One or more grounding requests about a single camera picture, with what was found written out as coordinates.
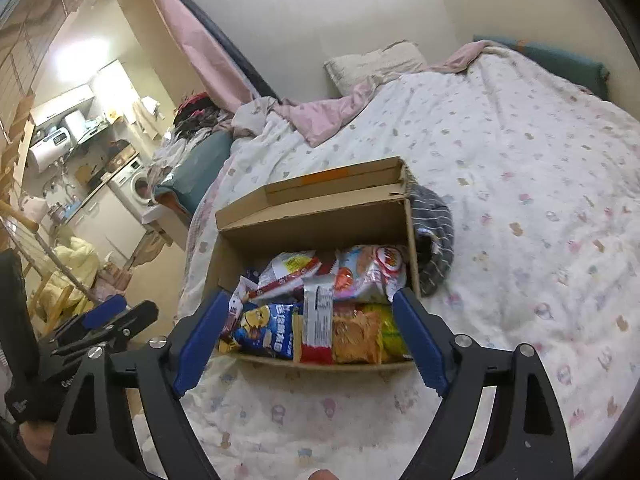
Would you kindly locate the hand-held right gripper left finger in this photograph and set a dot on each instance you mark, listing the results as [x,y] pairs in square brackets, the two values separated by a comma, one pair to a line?
[200,345]

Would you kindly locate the grey striped cloth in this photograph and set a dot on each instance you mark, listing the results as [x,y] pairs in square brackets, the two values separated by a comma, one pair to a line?
[435,230]

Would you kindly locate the person's left hand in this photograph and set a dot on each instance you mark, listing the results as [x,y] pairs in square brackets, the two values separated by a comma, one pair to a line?
[37,440]

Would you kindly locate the yellow snack packet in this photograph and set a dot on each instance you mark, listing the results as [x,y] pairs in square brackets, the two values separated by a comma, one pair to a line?
[392,335]

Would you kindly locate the pink curtain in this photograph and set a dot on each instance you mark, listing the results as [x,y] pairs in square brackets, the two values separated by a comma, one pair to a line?
[200,45]

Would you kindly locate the beige pillow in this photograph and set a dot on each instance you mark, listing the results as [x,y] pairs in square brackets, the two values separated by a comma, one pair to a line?
[370,65]

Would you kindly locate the brown door mat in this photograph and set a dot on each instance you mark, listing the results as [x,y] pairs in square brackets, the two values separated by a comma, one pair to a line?
[145,255]

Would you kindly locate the person's right hand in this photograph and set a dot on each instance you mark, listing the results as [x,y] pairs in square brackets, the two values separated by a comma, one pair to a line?
[320,475]

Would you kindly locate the dark curtain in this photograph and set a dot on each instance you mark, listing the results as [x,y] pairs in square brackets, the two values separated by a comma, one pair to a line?
[225,42]

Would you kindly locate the white washing machine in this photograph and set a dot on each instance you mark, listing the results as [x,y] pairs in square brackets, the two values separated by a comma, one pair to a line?
[135,185]

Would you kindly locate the pile of dark clothes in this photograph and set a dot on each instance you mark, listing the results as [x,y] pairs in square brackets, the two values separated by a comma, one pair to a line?
[200,112]

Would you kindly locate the white kitchen cabinet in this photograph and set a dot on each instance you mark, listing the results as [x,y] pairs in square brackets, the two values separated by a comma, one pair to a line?
[100,225]

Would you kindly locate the teal long cushion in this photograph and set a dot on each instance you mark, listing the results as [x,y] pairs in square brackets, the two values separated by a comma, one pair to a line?
[560,60]

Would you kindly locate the red white stick packet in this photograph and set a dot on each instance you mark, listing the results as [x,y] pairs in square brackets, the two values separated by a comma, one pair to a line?
[280,286]

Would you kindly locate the white red barcode packet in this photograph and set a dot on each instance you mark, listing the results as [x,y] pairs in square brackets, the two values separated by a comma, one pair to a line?
[316,320]

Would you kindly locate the white wall cabinet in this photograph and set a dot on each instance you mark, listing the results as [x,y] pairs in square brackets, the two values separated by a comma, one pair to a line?
[62,105]

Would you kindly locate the yellow jacket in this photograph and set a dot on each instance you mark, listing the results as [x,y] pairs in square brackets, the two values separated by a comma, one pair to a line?
[70,270]

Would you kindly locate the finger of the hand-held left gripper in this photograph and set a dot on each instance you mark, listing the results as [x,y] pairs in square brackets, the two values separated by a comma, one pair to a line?
[140,316]
[105,310]

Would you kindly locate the hanging beige towel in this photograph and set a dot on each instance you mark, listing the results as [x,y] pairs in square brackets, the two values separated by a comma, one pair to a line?
[147,120]

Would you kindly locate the crumpled white sheets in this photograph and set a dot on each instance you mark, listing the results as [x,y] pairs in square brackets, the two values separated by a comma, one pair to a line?
[172,150]

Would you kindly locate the white snack bag yellow label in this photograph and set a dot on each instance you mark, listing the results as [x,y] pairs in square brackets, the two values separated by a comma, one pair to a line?
[287,264]

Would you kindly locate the white water heater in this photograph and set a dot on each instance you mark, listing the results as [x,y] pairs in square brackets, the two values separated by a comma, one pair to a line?
[47,152]

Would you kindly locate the wooden rack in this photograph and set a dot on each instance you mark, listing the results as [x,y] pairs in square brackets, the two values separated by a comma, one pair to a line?
[20,215]

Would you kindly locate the white side cabinet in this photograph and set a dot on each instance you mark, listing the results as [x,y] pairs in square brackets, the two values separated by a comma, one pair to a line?
[167,225]

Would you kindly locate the pink blanket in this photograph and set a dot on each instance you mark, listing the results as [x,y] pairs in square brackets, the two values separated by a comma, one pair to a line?
[325,120]

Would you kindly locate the printed white quilt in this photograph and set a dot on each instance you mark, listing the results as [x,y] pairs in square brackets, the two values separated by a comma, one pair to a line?
[525,185]

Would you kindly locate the white red-striped snack bag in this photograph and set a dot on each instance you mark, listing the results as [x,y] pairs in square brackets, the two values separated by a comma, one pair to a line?
[365,270]

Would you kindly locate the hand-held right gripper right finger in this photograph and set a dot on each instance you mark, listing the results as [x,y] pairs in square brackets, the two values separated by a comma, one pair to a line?
[420,340]

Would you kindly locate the orange snack bag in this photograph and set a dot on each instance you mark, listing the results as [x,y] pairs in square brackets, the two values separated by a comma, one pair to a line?
[355,335]

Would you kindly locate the small red white packet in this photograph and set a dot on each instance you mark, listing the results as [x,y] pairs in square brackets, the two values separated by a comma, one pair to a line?
[235,310]

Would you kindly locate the blue yellow snack bag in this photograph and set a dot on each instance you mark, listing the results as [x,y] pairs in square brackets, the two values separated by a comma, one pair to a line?
[265,330]

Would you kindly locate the cardboard box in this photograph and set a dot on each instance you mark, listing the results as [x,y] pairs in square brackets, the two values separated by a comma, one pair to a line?
[310,210]

